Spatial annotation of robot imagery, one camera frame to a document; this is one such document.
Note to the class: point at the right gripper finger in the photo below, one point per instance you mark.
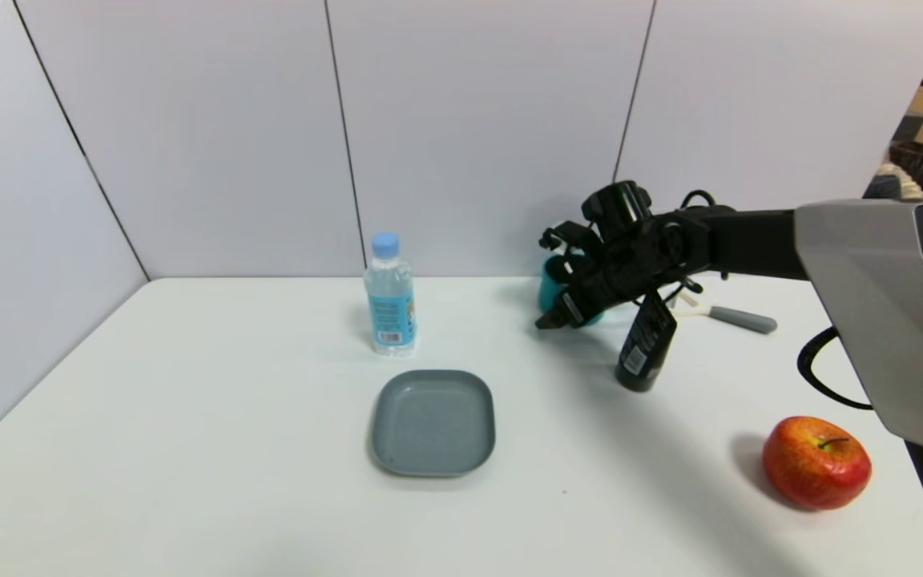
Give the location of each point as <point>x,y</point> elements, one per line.
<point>559,314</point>
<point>564,269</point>

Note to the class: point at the red apple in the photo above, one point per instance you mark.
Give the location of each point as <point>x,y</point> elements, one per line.
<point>816,470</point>

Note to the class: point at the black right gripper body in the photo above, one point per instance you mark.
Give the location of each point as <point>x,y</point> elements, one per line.
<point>573,305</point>

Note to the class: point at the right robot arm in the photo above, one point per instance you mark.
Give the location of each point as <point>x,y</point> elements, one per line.
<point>878,304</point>

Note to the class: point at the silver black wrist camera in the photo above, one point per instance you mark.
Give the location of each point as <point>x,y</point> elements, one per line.
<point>570,239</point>

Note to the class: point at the grey square plastic dish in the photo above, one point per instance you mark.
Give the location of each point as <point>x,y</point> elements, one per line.
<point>433,423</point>

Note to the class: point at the dark grey chair back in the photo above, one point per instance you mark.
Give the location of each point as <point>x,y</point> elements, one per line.
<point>907,128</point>

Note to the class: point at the black squeeze tube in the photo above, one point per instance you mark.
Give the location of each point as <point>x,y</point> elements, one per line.
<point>644,349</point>

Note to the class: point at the clear water bottle blue cap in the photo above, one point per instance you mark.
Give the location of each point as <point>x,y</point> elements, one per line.
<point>389,296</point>

